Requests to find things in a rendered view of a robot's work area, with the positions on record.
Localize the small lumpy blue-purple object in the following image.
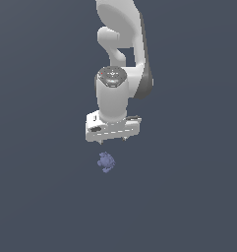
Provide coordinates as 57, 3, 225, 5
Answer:
96, 151, 117, 174

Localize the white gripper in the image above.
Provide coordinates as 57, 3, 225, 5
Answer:
85, 110, 143, 146

